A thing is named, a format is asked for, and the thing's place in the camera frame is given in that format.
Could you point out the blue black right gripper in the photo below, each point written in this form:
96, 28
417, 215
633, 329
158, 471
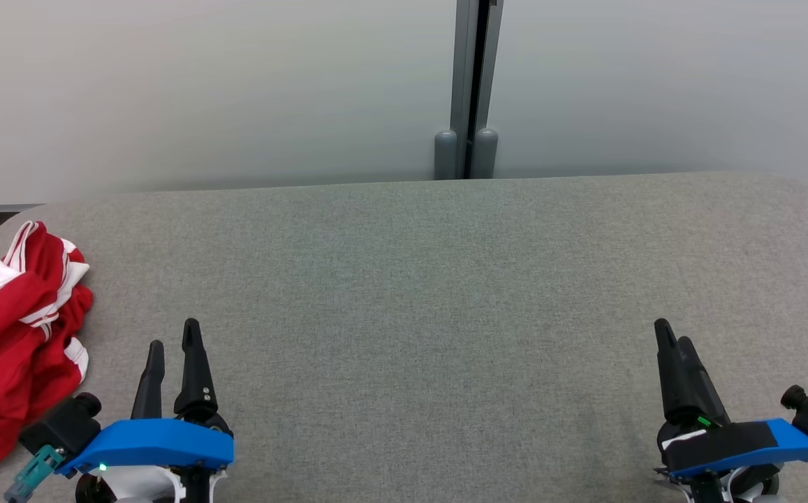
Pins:
725, 447

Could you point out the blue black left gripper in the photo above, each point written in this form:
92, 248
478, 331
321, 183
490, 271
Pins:
159, 443

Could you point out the teal left camera connector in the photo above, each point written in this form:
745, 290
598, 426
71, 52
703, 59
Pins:
33, 475

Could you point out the grey cylindrical post foot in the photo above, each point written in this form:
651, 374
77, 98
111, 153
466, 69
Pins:
485, 154
445, 155

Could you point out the grey metal partition post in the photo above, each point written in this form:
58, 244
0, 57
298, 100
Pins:
465, 70

